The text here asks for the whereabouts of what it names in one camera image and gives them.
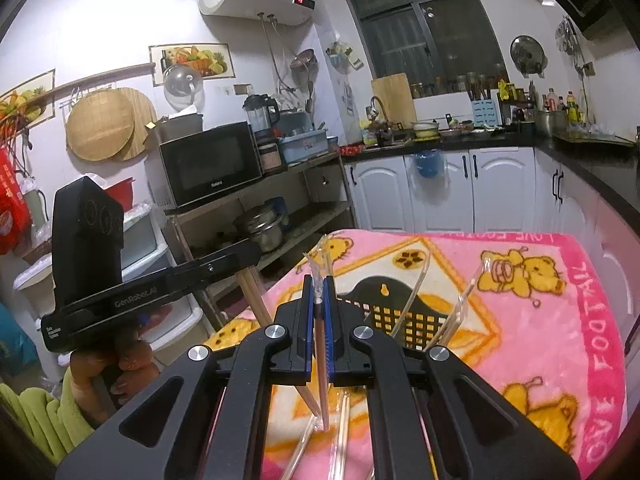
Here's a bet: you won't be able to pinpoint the wall hanging organizer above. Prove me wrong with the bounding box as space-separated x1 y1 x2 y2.
326 42 365 73

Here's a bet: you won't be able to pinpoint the plastic drawer cabinet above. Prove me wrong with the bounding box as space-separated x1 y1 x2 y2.
12 200 213 368

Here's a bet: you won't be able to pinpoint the red shopping bag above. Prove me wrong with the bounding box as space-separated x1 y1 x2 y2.
0 147 31 256

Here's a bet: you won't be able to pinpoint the grey pot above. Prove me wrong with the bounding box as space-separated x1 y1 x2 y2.
150 112 205 143

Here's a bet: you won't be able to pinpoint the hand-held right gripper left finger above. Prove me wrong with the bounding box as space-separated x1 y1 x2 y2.
55 274 316 480

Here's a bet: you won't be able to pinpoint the wooden wall shelf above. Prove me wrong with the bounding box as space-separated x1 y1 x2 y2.
47 61 157 96

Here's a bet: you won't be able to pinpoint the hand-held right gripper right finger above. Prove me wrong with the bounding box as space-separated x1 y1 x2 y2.
322 274 583 480

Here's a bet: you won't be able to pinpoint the glass pot lid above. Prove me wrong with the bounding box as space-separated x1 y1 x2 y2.
164 62 206 111

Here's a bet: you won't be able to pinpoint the wooden cutting board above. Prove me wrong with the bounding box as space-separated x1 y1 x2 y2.
371 72 417 128

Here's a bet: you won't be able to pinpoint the person's left hand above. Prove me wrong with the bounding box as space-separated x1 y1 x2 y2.
69 327 162 431

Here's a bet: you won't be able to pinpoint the black microwave oven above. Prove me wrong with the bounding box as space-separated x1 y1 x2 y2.
159 121 263 208

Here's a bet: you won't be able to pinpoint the stack of steel pots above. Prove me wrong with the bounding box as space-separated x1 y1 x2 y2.
232 202 288 253

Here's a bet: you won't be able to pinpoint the steel pot lid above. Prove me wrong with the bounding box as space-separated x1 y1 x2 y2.
510 35 546 77

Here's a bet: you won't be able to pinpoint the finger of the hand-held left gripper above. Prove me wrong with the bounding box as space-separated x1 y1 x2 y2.
170 240 262 296

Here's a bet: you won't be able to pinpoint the kitchen faucet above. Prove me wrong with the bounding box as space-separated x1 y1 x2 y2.
365 96 391 128

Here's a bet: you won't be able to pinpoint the row of glass jars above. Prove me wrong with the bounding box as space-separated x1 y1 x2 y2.
410 72 508 98

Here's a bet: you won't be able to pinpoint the red plastic basin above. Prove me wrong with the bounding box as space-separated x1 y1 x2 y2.
102 177 136 213

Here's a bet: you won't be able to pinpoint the light blue plastic bin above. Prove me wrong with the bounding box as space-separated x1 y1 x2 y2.
277 127 331 165

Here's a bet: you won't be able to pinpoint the hanging frying pan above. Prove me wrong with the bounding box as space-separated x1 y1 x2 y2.
290 49 318 81

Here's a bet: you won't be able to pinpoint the black blender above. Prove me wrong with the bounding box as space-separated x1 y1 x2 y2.
243 93 281 136

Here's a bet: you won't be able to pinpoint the blue plastic bag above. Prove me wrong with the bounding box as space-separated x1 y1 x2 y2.
412 150 446 180

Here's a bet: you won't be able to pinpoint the dark green utensil basket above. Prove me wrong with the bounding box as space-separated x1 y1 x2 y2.
335 275 451 356

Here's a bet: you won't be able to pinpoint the hanging kitchen tools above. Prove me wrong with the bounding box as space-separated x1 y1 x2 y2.
555 15 581 56

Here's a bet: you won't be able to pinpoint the steel stockpot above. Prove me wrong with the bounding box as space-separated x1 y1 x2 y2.
534 109 568 137

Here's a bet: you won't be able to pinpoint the pile of wooden chopsticks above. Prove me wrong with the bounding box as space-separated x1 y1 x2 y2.
277 247 496 480

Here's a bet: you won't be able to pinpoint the round bamboo tray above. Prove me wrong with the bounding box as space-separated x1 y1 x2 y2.
66 91 136 162

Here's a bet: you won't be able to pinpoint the blue knife block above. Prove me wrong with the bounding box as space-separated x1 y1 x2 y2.
471 99 503 128

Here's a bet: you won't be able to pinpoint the pink storage canister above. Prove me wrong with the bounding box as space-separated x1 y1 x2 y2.
257 141 282 172

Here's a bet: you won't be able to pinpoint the metal shelf rack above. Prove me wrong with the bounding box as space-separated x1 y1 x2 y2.
160 152 358 331

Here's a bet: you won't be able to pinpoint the wooden chopstick pair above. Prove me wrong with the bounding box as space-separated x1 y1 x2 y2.
302 249 333 433
239 267 321 418

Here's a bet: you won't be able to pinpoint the cluster of condiment bottles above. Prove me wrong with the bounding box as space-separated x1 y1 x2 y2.
497 80 591 128

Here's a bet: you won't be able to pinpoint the pink printed bear blanket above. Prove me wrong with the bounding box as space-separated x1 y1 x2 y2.
202 229 628 480

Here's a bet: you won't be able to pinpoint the round wooden board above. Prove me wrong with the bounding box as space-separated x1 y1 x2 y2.
112 87 158 162

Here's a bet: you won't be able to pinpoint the fruit wall poster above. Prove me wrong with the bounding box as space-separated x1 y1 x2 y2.
149 42 232 86
0 70 56 126

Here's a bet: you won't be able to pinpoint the dark framed window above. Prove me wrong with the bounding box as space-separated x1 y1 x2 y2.
332 0 508 98

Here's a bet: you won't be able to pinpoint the person's left forearm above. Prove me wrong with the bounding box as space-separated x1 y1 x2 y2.
0 380 96 466

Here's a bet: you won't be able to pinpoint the black kitchen countertop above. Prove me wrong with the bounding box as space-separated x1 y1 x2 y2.
340 127 640 221

